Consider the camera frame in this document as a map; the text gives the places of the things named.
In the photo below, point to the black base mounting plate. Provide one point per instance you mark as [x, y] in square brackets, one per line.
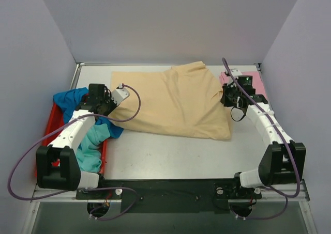
[171, 196]

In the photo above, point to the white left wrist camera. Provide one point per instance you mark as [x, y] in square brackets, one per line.
[118, 95]

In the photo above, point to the folded pink t-shirt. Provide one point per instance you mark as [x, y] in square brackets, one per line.
[256, 81]

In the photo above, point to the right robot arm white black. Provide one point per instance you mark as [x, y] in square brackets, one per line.
[283, 160]

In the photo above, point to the blue t-shirt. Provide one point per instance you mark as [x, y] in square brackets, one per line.
[67, 101]

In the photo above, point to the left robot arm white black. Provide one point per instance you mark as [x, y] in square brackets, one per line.
[57, 165]

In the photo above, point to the aluminium rail frame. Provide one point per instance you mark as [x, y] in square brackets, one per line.
[138, 155]

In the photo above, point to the cream yellow t-shirt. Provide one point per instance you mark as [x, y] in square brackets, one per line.
[182, 101]

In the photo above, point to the teal t-shirt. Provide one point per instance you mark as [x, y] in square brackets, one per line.
[88, 154]

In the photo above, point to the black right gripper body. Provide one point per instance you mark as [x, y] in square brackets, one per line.
[228, 96]

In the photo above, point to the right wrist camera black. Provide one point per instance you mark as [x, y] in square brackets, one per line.
[245, 81]

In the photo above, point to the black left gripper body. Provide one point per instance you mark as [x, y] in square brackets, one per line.
[105, 107]

